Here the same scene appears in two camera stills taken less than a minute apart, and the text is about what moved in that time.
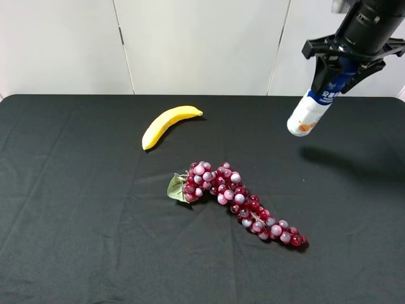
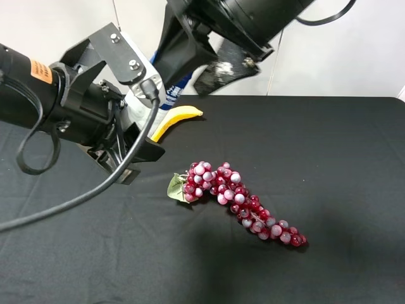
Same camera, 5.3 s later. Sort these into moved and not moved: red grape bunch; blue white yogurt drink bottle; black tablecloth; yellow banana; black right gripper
Moved: black right gripper; blue white yogurt drink bottle
Not moved: black tablecloth; yellow banana; red grape bunch
